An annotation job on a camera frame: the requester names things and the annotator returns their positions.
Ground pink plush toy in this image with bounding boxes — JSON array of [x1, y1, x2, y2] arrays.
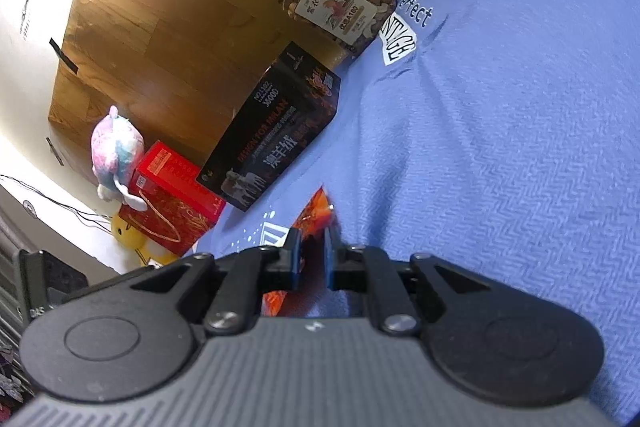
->
[[90, 105, 151, 212]]

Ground blue printed blanket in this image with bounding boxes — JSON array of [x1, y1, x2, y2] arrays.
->
[[192, 0, 640, 426]]

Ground yellow plush toy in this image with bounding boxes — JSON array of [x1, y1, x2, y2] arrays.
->
[[111, 210, 179, 268]]

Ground thin black cable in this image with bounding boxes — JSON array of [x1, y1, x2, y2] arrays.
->
[[0, 174, 117, 234]]

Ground red gift box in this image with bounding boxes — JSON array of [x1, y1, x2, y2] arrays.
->
[[119, 140, 227, 257]]

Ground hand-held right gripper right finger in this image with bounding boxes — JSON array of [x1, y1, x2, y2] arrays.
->
[[324, 226, 493, 337]]

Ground wooden headboard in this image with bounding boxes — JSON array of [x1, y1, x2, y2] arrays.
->
[[47, 0, 417, 190]]

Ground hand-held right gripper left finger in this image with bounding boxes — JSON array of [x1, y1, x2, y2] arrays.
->
[[129, 227, 305, 337]]

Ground black tape strip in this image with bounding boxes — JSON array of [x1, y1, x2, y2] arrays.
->
[[46, 137, 65, 166], [49, 38, 80, 73]]

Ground black printed box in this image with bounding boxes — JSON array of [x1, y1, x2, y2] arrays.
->
[[196, 41, 342, 213]]

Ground red orange snack packet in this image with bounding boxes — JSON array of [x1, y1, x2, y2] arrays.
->
[[262, 188, 337, 319]]

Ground clear nut jar gold lid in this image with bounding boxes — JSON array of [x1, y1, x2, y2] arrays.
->
[[267, 0, 409, 58]]

